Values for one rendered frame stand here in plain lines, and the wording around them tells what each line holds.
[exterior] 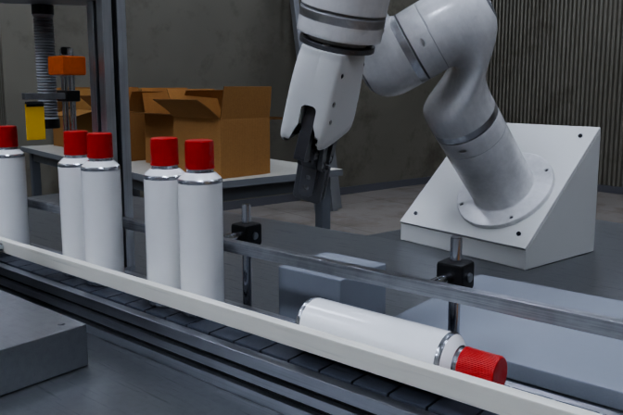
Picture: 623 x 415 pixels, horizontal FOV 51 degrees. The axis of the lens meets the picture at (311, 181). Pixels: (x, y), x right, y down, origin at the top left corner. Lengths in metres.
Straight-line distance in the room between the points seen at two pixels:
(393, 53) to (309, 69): 0.44
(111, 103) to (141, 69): 4.73
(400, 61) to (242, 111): 1.73
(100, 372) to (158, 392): 0.09
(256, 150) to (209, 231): 2.06
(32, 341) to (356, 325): 0.35
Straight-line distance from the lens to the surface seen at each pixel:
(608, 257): 1.37
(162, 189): 0.80
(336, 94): 0.63
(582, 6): 8.22
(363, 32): 0.63
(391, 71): 1.07
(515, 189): 1.25
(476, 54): 1.09
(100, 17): 1.15
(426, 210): 1.37
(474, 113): 1.14
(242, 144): 2.76
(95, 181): 0.91
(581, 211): 1.34
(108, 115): 1.14
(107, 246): 0.92
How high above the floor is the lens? 1.14
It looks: 8 degrees down
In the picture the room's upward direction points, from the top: straight up
